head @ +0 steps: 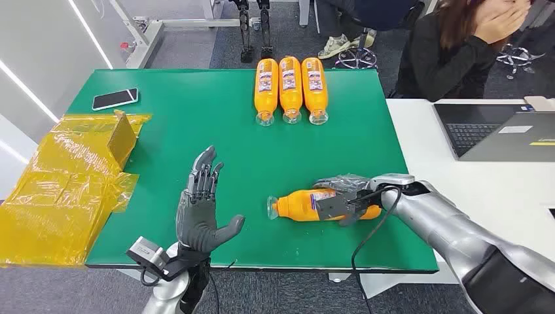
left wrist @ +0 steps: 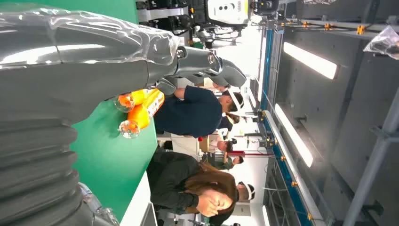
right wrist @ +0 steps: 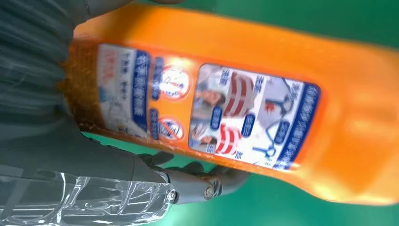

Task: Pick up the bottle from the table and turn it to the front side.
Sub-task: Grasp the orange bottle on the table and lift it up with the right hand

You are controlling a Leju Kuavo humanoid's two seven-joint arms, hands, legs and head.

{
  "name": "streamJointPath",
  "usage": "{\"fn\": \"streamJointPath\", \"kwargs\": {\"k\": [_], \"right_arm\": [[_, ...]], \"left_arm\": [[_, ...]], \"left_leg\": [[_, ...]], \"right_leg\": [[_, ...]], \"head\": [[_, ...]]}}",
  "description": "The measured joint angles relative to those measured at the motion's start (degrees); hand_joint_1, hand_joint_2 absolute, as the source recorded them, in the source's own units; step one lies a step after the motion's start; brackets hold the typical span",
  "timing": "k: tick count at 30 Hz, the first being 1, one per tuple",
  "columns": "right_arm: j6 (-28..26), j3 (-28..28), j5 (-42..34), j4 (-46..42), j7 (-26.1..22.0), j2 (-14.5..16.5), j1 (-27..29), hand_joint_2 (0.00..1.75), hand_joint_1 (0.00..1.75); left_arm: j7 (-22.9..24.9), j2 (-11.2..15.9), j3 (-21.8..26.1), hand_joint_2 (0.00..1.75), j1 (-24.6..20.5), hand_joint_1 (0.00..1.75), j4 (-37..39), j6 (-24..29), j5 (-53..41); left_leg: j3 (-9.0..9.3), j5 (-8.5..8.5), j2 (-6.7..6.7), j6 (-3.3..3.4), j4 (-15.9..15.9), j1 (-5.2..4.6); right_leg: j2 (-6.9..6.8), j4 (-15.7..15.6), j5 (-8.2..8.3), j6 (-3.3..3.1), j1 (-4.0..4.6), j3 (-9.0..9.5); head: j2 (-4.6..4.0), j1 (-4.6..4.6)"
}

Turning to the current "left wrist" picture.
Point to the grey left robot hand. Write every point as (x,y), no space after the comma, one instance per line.
(78,78)

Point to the orange bottle with clear cap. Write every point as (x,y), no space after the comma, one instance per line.
(143,115)
(138,96)

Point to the person in dark blue shirt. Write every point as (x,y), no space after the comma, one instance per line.
(190,113)

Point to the person in black jacket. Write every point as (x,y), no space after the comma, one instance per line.
(177,184)

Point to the person in white shirt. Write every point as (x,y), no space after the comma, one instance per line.
(218,143)

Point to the person with ponytail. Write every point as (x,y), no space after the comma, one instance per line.
(229,120)

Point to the background robot with white head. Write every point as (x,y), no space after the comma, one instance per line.
(224,12)

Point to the person in green shirt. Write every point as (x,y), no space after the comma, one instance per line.
(229,163)

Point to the blue overhead beam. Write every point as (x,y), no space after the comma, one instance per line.
(267,68)

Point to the person with white headset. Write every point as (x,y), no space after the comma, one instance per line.
(247,191)

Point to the grey metal pole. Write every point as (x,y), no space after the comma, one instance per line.
(371,174)

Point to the clear plastic bag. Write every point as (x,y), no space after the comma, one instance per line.
(385,43)

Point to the grey overhead rail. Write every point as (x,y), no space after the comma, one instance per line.
(288,162)

